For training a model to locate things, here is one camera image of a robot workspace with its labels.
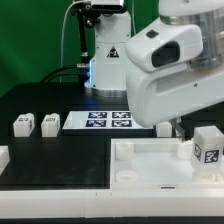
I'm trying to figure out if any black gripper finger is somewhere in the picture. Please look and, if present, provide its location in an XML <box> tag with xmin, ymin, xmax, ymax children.
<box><xmin>171</xmin><ymin>119</ymin><xmax>185</xmax><ymax>142</ymax></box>

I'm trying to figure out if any white square tabletop part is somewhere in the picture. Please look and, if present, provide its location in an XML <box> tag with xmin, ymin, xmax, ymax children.
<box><xmin>110</xmin><ymin>138</ymin><xmax>224</xmax><ymax>191</ymax></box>

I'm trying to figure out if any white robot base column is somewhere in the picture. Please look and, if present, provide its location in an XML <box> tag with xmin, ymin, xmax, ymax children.
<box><xmin>83</xmin><ymin>0</ymin><xmax>133</xmax><ymax>98</ymax></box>

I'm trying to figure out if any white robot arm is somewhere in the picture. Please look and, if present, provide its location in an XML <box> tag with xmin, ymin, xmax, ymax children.
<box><xmin>126</xmin><ymin>0</ymin><xmax>224</xmax><ymax>128</ymax></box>

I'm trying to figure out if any white U-shaped obstacle fence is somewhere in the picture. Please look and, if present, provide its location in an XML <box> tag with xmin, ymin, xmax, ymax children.
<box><xmin>0</xmin><ymin>142</ymin><xmax>224</xmax><ymax>219</ymax></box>

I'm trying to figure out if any white marker plate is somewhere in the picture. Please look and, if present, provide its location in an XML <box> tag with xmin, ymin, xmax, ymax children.
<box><xmin>62</xmin><ymin>110</ymin><xmax>153</xmax><ymax>133</ymax></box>

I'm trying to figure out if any black cable bundle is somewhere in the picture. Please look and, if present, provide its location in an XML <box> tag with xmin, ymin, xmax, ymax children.
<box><xmin>39</xmin><ymin>65</ymin><xmax>88</xmax><ymax>84</ymax></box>

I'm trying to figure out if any grey white cable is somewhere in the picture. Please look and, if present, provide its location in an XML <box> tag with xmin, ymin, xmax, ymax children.
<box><xmin>59</xmin><ymin>0</ymin><xmax>84</xmax><ymax>83</ymax></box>

